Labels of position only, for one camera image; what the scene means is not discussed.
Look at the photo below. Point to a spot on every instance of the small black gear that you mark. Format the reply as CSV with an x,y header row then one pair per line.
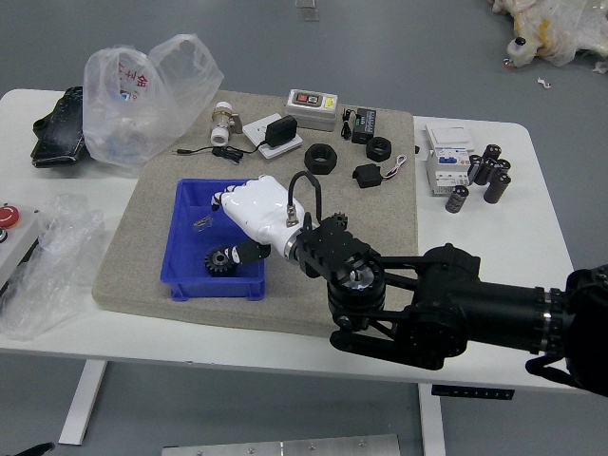
x,y
338,218

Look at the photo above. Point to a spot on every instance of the white wall switch plate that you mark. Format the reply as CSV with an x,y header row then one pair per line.
x,y
446,135

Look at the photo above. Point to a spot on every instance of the black module with green label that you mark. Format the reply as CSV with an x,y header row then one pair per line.
x,y
365,124

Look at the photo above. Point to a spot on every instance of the clear plastic bag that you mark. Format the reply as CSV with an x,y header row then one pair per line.
x,y
52,266

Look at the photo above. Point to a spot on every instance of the black table control panel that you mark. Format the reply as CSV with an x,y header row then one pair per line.
x,y
475,393

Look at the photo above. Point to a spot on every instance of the white circuit breaker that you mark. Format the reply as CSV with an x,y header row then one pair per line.
x,y
444,173

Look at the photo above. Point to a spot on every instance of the white pipe valve with brass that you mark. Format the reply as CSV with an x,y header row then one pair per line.
x,y
221,124

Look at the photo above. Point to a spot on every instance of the big black hex nut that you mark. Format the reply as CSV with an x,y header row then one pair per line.
x,y
311,164

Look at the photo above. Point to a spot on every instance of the blue plastic box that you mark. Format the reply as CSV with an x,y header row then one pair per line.
x,y
190,266

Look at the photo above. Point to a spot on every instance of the black cylindrical capacitor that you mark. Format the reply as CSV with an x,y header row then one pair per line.
x,y
503,166
456,199
475,170
491,153
487,172
497,187

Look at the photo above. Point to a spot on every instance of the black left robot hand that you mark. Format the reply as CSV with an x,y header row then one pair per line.
x,y
28,451

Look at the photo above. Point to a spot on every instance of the clear tape piece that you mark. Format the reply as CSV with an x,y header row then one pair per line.
x,y
305,3
309,15

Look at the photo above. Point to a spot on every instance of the big black gear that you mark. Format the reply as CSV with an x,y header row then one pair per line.
x,y
216,266

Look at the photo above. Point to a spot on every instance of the small clear packet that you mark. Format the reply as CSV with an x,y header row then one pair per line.
x,y
202,224

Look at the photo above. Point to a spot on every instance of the white plastic bag red print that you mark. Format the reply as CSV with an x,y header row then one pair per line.
x,y
133,119

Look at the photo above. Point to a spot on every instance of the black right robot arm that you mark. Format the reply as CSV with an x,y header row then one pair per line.
x,y
451,304

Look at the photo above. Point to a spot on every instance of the grey-brown mat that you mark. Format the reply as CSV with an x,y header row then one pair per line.
x,y
142,266

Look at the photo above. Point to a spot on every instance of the white table leg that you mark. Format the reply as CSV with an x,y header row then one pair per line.
x,y
431,423
83,404

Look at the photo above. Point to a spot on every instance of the black power adapter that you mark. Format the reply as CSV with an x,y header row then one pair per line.
x,y
280,130

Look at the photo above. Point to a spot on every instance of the black pouch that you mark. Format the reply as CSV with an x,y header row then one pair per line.
x,y
59,133

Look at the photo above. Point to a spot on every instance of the grey push-button switch box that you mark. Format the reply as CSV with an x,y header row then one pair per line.
x,y
311,111

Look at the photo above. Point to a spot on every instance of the grey emergency stop box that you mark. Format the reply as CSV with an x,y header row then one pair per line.
x,y
14,237

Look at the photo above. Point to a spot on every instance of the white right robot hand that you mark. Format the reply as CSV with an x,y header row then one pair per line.
x,y
256,209

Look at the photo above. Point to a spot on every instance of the small white scrap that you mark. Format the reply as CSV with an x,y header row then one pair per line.
x,y
544,83

